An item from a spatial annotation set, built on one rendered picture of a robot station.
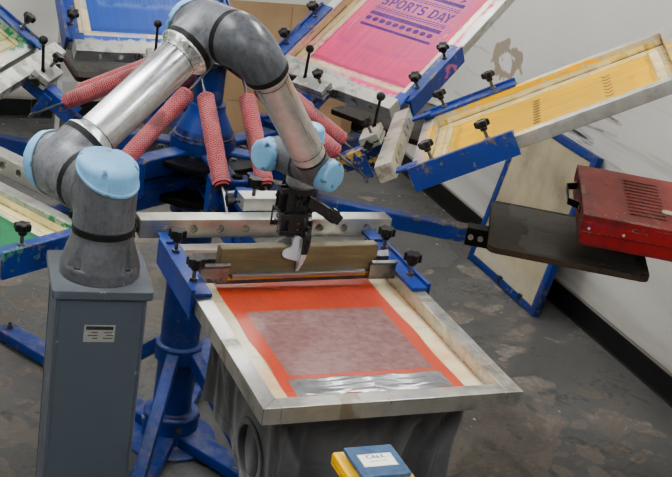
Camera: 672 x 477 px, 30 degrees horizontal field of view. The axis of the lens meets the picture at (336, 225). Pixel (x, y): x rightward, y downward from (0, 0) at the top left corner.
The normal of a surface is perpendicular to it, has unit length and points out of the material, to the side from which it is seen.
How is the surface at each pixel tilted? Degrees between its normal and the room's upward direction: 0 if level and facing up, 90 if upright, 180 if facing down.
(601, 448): 0
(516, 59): 90
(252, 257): 91
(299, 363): 0
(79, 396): 90
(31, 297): 0
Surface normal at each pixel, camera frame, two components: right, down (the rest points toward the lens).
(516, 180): -0.87, -0.15
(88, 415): 0.26, 0.39
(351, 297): 0.15, -0.92
